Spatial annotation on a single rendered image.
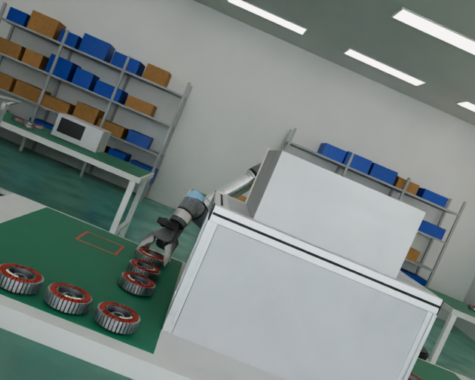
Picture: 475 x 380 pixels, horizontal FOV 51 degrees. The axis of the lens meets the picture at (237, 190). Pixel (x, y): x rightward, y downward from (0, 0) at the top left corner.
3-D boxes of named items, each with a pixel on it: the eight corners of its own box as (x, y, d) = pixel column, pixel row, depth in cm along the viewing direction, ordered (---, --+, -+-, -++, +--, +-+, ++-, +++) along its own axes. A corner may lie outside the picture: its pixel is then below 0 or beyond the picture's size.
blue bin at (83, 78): (78, 85, 812) (84, 70, 810) (94, 92, 814) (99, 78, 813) (71, 82, 770) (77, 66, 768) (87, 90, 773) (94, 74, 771)
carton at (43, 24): (35, 32, 802) (41, 16, 800) (59, 44, 806) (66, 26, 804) (26, 27, 762) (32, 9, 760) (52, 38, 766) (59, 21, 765)
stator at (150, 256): (143, 254, 198) (147, 246, 198) (167, 267, 195) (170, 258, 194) (128, 255, 188) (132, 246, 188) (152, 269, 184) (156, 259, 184)
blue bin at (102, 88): (99, 94, 815) (104, 83, 814) (124, 105, 817) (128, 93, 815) (92, 91, 773) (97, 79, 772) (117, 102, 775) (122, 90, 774)
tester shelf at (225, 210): (210, 201, 176) (216, 190, 176) (384, 274, 181) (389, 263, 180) (207, 220, 132) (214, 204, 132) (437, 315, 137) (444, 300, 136)
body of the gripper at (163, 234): (171, 255, 199) (187, 232, 205) (168, 243, 192) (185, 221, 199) (155, 247, 202) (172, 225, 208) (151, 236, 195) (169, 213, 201)
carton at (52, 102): (49, 106, 814) (53, 96, 812) (74, 117, 816) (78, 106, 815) (40, 104, 774) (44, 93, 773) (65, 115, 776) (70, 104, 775)
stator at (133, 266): (120, 268, 169) (124, 258, 169) (137, 266, 179) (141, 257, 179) (145, 283, 165) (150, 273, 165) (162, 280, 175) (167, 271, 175)
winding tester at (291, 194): (244, 203, 174) (268, 148, 172) (357, 250, 177) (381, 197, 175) (251, 219, 135) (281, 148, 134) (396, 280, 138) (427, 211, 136)
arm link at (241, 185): (267, 151, 238) (177, 202, 225) (278, 156, 228) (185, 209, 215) (274, 173, 243) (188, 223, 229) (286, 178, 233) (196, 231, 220)
